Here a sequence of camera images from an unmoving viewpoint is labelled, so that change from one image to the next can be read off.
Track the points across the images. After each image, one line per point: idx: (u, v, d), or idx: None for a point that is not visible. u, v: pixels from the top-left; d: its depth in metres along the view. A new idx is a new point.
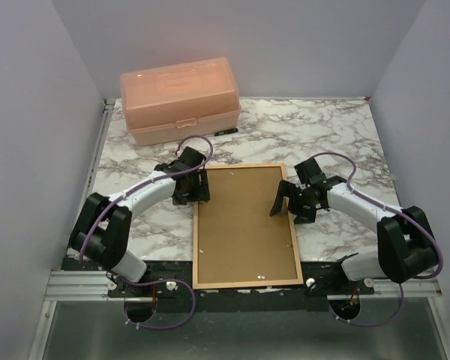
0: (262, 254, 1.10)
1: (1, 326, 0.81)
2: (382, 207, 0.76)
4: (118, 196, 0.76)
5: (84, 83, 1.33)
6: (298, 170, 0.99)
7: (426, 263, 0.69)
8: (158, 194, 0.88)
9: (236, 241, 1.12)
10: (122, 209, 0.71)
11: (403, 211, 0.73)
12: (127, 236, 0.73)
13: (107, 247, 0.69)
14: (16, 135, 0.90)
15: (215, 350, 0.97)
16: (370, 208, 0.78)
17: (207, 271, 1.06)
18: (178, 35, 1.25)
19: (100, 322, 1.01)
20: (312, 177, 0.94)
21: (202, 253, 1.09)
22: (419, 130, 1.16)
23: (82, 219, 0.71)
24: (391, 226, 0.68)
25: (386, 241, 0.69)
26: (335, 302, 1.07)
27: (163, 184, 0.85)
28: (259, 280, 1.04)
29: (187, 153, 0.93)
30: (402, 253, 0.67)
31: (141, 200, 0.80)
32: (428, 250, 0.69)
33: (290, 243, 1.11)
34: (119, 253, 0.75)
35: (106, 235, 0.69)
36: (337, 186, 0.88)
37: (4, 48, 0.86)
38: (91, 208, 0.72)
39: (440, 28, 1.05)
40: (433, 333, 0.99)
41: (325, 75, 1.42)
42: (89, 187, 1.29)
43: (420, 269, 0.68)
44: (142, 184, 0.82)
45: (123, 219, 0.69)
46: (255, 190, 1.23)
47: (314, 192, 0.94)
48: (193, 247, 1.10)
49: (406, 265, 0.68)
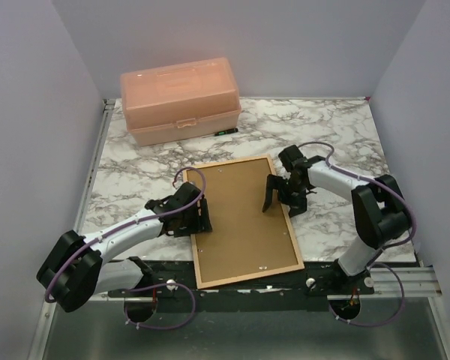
0: (260, 246, 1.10)
1: (1, 327, 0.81)
2: (357, 177, 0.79)
4: (94, 238, 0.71)
5: (84, 83, 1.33)
6: (282, 157, 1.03)
7: (400, 226, 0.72)
8: (142, 237, 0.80)
9: (235, 237, 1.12)
10: (93, 253, 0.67)
11: (376, 179, 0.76)
12: (95, 281, 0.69)
13: (70, 291, 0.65)
14: (16, 135, 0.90)
15: (215, 350, 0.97)
16: (345, 180, 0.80)
17: (208, 270, 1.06)
18: (178, 35, 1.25)
19: (100, 322, 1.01)
20: (294, 160, 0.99)
21: (202, 253, 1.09)
22: (419, 130, 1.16)
23: (56, 256, 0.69)
24: (364, 194, 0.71)
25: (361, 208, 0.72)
26: (336, 302, 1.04)
27: (148, 225, 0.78)
28: (262, 271, 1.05)
29: (184, 190, 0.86)
30: (376, 218, 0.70)
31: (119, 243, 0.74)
32: (400, 214, 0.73)
33: (287, 229, 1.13)
34: (88, 295, 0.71)
35: (70, 277, 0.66)
36: (316, 163, 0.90)
37: (4, 49, 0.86)
38: (64, 247, 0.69)
39: (440, 28, 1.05)
40: (433, 334, 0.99)
41: (325, 75, 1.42)
42: (89, 186, 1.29)
43: (394, 232, 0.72)
44: (125, 225, 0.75)
45: (89, 265, 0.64)
46: (250, 183, 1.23)
47: (296, 172, 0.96)
48: (193, 247, 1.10)
49: (381, 231, 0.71)
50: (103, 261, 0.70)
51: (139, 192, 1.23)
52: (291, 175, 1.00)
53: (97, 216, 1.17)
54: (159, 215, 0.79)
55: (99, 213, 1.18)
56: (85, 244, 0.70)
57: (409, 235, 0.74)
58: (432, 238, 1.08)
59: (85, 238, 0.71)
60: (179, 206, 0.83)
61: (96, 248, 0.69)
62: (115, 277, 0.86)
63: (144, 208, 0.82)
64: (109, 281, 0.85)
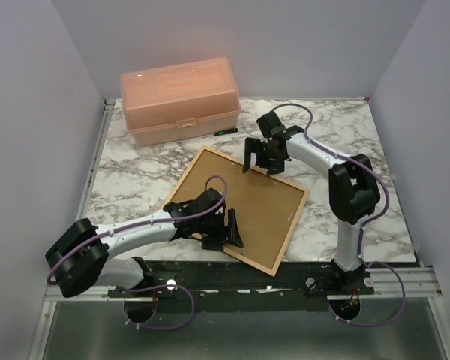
0: (278, 223, 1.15)
1: (1, 326, 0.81)
2: (334, 155, 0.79)
4: (106, 230, 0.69)
5: (84, 83, 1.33)
6: (259, 124, 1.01)
7: (370, 202, 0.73)
8: (154, 238, 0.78)
9: (261, 221, 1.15)
10: (100, 247, 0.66)
11: (352, 157, 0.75)
12: (97, 273, 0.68)
13: (73, 278, 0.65)
14: (16, 134, 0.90)
15: (215, 350, 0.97)
16: (323, 157, 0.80)
17: (265, 257, 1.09)
18: (178, 35, 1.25)
19: (100, 322, 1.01)
20: (272, 129, 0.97)
21: (246, 252, 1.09)
22: (419, 130, 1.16)
23: (66, 240, 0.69)
24: (340, 172, 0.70)
25: (336, 184, 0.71)
26: (336, 302, 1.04)
27: (162, 228, 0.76)
28: (292, 220, 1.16)
29: (205, 197, 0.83)
30: (349, 193, 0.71)
31: (129, 241, 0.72)
32: (370, 191, 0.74)
33: (275, 180, 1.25)
34: (88, 285, 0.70)
35: (76, 265, 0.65)
36: (295, 136, 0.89)
37: (4, 49, 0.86)
38: (75, 232, 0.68)
39: (440, 28, 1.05)
40: (433, 334, 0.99)
41: (325, 75, 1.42)
42: (89, 186, 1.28)
43: (364, 208, 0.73)
44: (138, 223, 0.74)
45: (95, 258, 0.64)
46: (241, 175, 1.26)
47: (274, 142, 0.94)
48: (235, 256, 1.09)
49: (352, 206, 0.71)
50: (110, 255, 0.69)
51: (139, 192, 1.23)
52: (269, 142, 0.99)
53: (97, 216, 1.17)
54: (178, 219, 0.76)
55: (99, 213, 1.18)
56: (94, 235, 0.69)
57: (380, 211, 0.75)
58: (432, 238, 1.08)
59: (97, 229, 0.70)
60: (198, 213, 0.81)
61: (105, 241, 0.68)
62: (116, 276, 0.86)
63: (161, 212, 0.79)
64: (110, 277, 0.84)
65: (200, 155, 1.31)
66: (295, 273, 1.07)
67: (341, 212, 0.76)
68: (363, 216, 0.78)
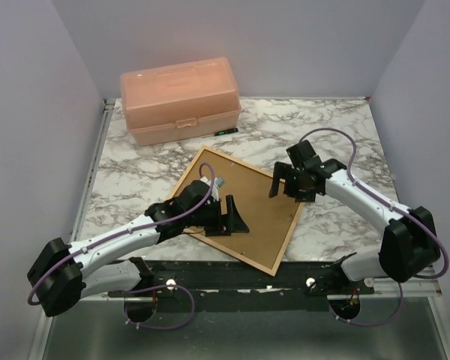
0: (277, 223, 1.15)
1: (1, 327, 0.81)
2: (389, 206, 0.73)
4: (80, 249, 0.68)
5: (84, 83, 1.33)
6: (292, 154, 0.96)
7: (427, 262, 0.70)
8: (139, 245, 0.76)
9: (260, 222, 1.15)
10: (73, 266, 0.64)
11: (409, 212, 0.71)
12: (78, 292, 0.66)
13: (52, 299, 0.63)
14: (16, 134, 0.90)
15: (215, 350, 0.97)
16: (374, 206, 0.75)
17: (265, 257, 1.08)
18: (178, 35, 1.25)
19: (100, 322, 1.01)
20: (307, 162, 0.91)
21: (245, 253, 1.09)
22: (419, 130, 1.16)
23: (44, 260, 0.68)
24: (398, 232, 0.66)
25: (393, 244, 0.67)
26: (335, 302, 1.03)
27: (142, 235, 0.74)
28: (292, 220, 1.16)
29: (186, 193, 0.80)
30: (406, 255, 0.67)
31: (108, 253, 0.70)
32: (429, 250, 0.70)
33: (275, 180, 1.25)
34: (73, 303, 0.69)
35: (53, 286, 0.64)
36: (336, 173, 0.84)
37: (4, 49, 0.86)
38: (50, 253, 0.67)
39: (440, 28, 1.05)
40: (433, 334, 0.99)
41: (325, 74, 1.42)
42: (89, 186, 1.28)
43: (420, 268, 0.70)
44: (117, 234, 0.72)
45: (68, 277, 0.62)
46: (241, 176, 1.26)
47: (310, 177, 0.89)
48: (235, 257, 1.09)
49: (409, 268, 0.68)
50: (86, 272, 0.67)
51: (139, 192, 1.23)
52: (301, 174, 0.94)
53: (97, 216, 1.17)
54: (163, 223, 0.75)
55: (99, 213, 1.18)
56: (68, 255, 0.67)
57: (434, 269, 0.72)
58: None
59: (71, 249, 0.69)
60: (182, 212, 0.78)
61: (79, 260, 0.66)
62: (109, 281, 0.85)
63: (142, 217, 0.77)
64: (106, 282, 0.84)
65: (200, 155, 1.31)
66: (295, 273, 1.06)
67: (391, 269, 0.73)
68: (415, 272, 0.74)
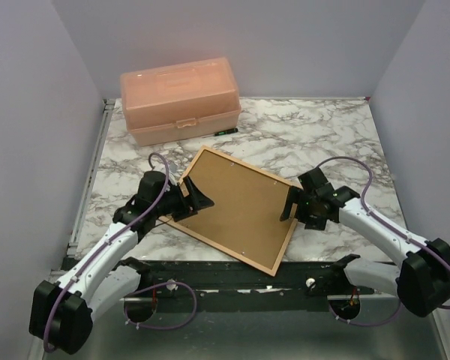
0: (277, 223, 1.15)
1: (1, 326, 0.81)
2: (406, 238, 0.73)
4: (70, 280, 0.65)
5: (84, 83, 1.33)
6: (303, 181, 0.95)
7: (447, 295, 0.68)
8: (123, 250, 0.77)
9: (259, 222, 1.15)
10: (73, 296, 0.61)
11: (427, 245, 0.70)
12: (88, 315, 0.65)
13: (68, 335, 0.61)
14: (16, 134, 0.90)
15: (215, 350, 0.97)
16: (391, 238, 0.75)
17: (265, 258, 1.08)
18: (178, 34, 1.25)
19: (100, 324, 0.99)
20: (319, 188, 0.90)
21: (244, 253, 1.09)
22: (419, 130, 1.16)
23: (37, 308, 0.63)
24: (417, 265, 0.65)
25: (411, 277, 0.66)
26: (335, 302, 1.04)
27: (122, 241, 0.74)
28: (291, 220, 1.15)
29: (143, 187, 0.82)
30: (426, 289, 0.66)
31: (100, 270, 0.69)
32: None
33: (275, 179, 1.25)
34: (88, 330, 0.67)
35: (61, 325, 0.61)
36: (349, 202, 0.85)
37: (4, 48, 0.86)
38: (41, 298, 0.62)
39: (440, 28, 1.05)
40: (433, 334, 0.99)
41: (325, 75, 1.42)
42: (89, 186, 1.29)
43: (440, 302, 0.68)
44: (98, 251, 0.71)
45: (74, 309, 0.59)
46: (241, 176, 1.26)
47: (323, 205, 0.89)
48: (235, 256, 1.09)
49: (428, 302, 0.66)
50: (86, 298, 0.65)
51: None
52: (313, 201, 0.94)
53: (97, 216, 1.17)
54: (134, 222, 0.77)
55: (99, 213, 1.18)
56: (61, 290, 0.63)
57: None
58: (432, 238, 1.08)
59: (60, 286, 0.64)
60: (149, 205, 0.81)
61: (75, 290, 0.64)
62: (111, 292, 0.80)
63: (113, 225, 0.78)
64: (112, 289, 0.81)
65: (199, 155, 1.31)
66: (295, 273, 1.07)
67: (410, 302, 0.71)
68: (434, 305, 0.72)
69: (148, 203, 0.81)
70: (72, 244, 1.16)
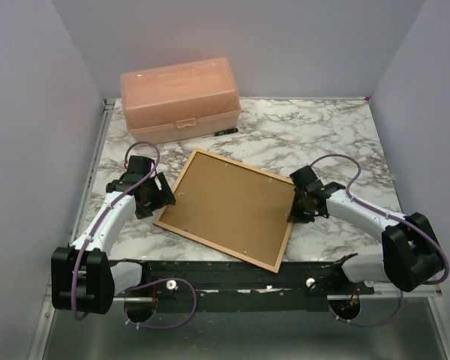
0: (274, 222, 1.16)
1: (1, 327, 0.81)
2: (385, 214, 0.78)
4: (85, 241, 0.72)
5: (84, 83, 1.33)
6: (293, 178, 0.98)
7: (432, 269, 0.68)
8: (123, 214, 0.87)
9: (258, 220, 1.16)
10: (93, 253, 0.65)
11: (406, 219, 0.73)
12: (109, 273, 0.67)
13: (95, 292, 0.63)
14: (16, 134, 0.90)
15: (215, 350, 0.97)
16: (372, 217, 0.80)
17: (266, 255, 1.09)
18: (178, 35, 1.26)
19: (100, 324, 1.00)
20: (308, 185, 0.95)
21: (246, 251, 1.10)
22: (419, 130, 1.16)
23: (59, 277, 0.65)
24: (396, 235, 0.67)
25: (391, 249, 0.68)
26: (335, 302, 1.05)
27: (122, 204, 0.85)
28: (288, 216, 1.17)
29: (133, 161, 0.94)
30: (409, 260, 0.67)
31: (109, 229, 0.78)
32: (433, 256, 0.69)
33: (270, 177, 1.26)
34: (112, 293, 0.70)
35: (88, 284, 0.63)
36: (336, 193, 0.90)
37: (4, 49, 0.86)
38: (61, 265, 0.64)
39: (440, 28, 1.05)
40: (433, 334, 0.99)
41: (325, 75, 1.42)
42: (89, 186, 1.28)
43: (427, 276, 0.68)
44: (104, 214, 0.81)
45: (98, 263, 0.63)
46: (240, 176, 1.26)
47: (312, 199, 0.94)
48: (238, 256, 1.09)
49: (414, 274, 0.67)
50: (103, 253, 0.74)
51: None
52: (304, 196, 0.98)
53: None
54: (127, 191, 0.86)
55: None
56: (80, 251, 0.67)
57: (441, 277, 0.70)
58: None
59: (76, 247, 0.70)
60: (139, 178, 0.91)
61: (93, 247, 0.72)
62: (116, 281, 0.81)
63: (110, 194, 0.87)
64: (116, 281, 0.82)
65: (196, 157, 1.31)
66: (295, 273, 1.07)
67: (399, 279, 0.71)
68: (422, 283, 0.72)
69: (138, 177, 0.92)
70: None
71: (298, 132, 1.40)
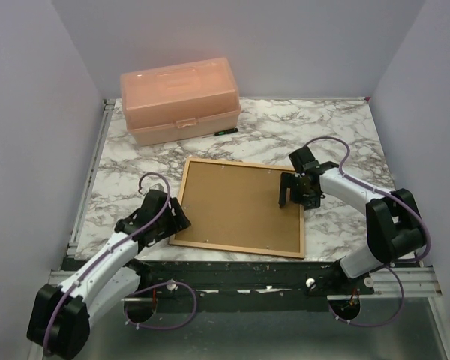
0: (275, 220, 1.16)
1: (1, 326, 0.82)
2: (372, 190, 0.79)
4: (72, 283, 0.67)
5: (84, 83, 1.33)
6: (292, 159, 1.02)
7: (414, 243, 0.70)
8: (121, 261, 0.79)
9: (263, 216, 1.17)
10: (75, 301, 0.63)
11: (392, 193, 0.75)
12: (86, 320, 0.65)
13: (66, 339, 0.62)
14: (16, 135, 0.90)
15: (215, 350, 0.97)
16: (361, 191, 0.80)
17: (288, 246, 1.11)
18: (178, 35, 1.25)
19: (100, 324, 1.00)
20: (305, 163, 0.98)
21: (268, 246, 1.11)
22: (419, 130, 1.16)
23: (38, 312, 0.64)
24: (378, 207, 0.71)
25: (374, 220, 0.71)
26: (335, 302, 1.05)
27: (123, 250, 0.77)
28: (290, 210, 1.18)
29: (148, 199, 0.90)
30: (388, 232, 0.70)
31: (100, 276, 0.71)
32: (415, 230, 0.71)
33: (271, 169, 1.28)
34: (85, 336, 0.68)
35: (61, 329, 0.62)
36: (328, 171, 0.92)
37: (4, 49, 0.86)
38: (43, 302, 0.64)
39: (440, 28, 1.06)
40: (433, 334, 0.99)
41: (325, 75, 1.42)
42: (89, 187, 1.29)
43: (408, 250, 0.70)
44: (101, 258, 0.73)
45: (76, 314, 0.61)
46: (240, 176, 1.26)
47: (308, 178, 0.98)
48: (262, 251, 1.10)
49: (394, 247, 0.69)
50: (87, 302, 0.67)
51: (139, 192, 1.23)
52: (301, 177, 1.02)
53: (97, 216, 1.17)
54: (139, 231, 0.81)
55: (99, 213, 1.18)
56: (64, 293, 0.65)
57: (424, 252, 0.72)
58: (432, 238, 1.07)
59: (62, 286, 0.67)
60: (152, 217, 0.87)
61: (77, 294, 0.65)
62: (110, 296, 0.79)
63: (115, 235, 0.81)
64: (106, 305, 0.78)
65: (192, 161, 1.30)
66: (295, 273, 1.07)
67: (381, 253, 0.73)
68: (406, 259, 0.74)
69: (151, 215, 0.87)
70: (72, 244, 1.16)
71: (298, 132, 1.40)
